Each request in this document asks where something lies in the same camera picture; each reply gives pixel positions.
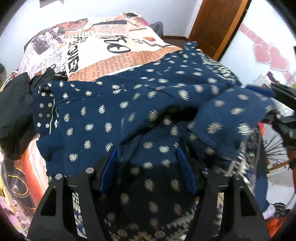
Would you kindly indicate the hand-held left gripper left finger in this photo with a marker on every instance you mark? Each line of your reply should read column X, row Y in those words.
column 108, row 172

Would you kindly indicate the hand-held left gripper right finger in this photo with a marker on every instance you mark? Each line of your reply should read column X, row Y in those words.
column 187, row 172

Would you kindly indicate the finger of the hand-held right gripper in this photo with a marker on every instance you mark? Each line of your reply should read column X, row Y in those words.
column 261, row 90

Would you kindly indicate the navy patterned hoodie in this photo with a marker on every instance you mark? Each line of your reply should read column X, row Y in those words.
column 143, row 111

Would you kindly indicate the black clothes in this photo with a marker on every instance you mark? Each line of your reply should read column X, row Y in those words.
column 16, row 115

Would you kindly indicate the dried twig bundle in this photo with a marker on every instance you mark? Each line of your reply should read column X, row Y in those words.
column 276, row 153

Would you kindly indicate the striped dark cloth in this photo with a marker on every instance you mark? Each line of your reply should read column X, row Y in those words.
column 282, row 209

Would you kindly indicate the brown wooden door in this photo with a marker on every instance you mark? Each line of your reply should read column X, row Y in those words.
column 215, row 25

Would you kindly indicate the grey backpack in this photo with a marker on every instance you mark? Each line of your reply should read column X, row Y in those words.
column 157, row 29

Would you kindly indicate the newspaper print blanket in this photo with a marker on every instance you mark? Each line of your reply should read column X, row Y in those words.
column 92, row 46

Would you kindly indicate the grey pillow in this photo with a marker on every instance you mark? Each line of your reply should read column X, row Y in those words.
column 2, row 71

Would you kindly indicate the pink heart wall decal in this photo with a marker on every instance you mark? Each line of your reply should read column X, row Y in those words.
column 270, row 56

